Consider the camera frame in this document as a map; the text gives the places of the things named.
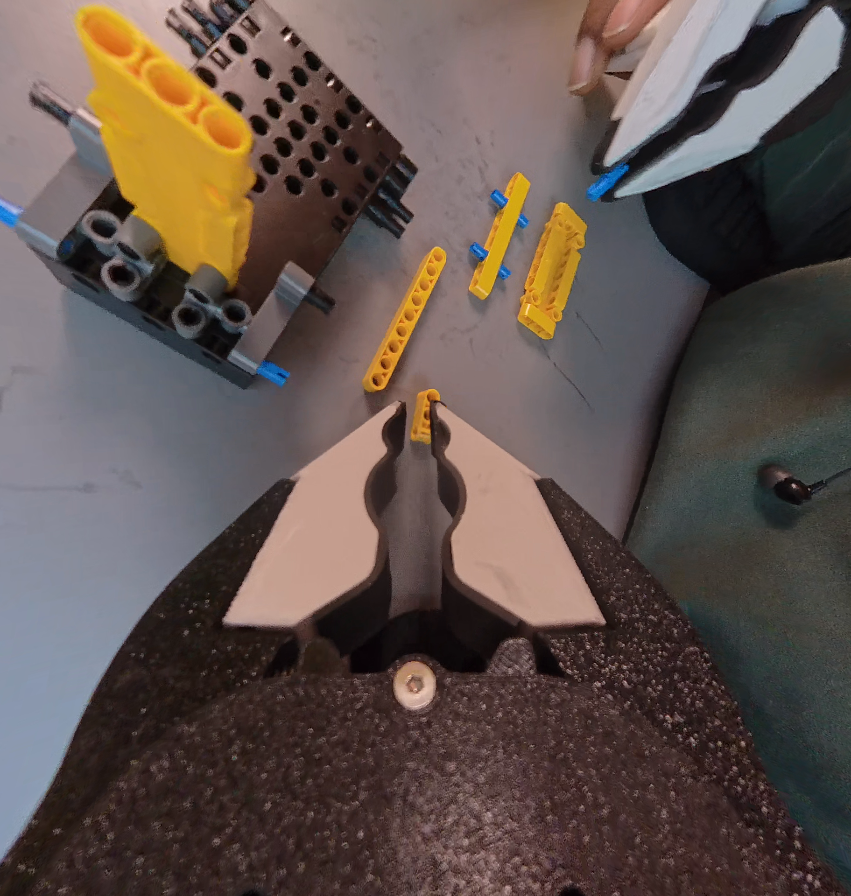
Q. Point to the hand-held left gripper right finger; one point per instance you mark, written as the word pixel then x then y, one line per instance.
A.
pixel 516 553

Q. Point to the person's black pants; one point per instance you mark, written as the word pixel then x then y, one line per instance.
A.
pixel 705 231

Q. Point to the black lego base block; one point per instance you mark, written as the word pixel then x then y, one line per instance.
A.
pixel 313 161

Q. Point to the yellow lego beam with pins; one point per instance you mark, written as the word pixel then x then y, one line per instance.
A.
pixel 499 238

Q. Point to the yellow lego panel piece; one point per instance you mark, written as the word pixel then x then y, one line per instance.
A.
pixel 553 269

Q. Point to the long yellow lego beam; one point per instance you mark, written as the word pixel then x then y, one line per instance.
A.
pixel 404 318

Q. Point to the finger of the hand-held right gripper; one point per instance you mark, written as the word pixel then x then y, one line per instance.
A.
pixel 677 63
pixel 768 91

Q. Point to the black earphone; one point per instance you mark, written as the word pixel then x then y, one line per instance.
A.
pixel 782 483

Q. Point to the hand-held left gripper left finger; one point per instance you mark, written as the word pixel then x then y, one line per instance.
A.
pixel 306 546

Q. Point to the short yellow lego beam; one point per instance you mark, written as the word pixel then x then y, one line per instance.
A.
pixel 424 416

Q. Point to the blue lego pin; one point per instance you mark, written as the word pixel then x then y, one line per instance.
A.
pixel 606 183

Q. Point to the person's right hand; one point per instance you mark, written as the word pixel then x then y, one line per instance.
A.
pixel 586 63

